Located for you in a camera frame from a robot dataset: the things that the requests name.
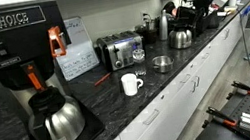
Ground white ceramic mug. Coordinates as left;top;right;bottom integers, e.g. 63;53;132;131
120;70;146;98

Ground black robot cart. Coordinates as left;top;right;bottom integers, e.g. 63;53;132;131
186;78;250;140

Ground white lower cabinets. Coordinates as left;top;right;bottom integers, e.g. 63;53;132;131
68;14;250;140

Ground steel coffee carafe black lid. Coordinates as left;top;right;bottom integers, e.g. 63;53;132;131
166;22;195;52
22;81;89;140

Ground small whiteboard with writing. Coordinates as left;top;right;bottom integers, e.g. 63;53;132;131
48;14;103;83

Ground silver water bottle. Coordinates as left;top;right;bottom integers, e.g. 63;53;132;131
155;8;172;42

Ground black coffee grinder steel cup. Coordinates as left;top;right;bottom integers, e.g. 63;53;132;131
133;18;162;47

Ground silver cabinet door handle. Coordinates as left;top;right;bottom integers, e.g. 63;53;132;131
194;74;203;88
189;77;199;94

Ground black commercial coffee machine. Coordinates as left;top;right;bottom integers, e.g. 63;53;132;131
0;0;108;140

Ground grey hanging cable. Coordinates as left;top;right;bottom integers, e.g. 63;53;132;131
236;9;250;81

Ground black orange clamp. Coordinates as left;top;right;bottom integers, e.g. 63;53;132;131
204;101;240;133
230;78;250;100

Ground silver drawer handle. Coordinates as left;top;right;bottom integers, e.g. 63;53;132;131
140;107;163;127
179;73;193;85

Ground small silver pot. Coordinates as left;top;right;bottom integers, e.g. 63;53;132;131
150;53;177;75

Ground small white cup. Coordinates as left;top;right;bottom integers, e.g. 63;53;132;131
226;0;239;8

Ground pink bowl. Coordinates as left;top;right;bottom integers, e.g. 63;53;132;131
170;7;180;18

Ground black and silver toaster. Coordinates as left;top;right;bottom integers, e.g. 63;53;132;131
94;28;149;74

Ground yellow sponge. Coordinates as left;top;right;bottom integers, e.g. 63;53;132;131
222;4;240;17

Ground clear glass jar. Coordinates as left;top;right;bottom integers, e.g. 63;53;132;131
130;47;149;78

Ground white wall outlet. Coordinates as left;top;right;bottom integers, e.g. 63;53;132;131
139;8;153;23

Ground red pen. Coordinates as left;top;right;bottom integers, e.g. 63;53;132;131
92;71;114;87

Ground blue gloved hand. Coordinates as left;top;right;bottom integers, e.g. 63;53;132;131
241;5;250;17

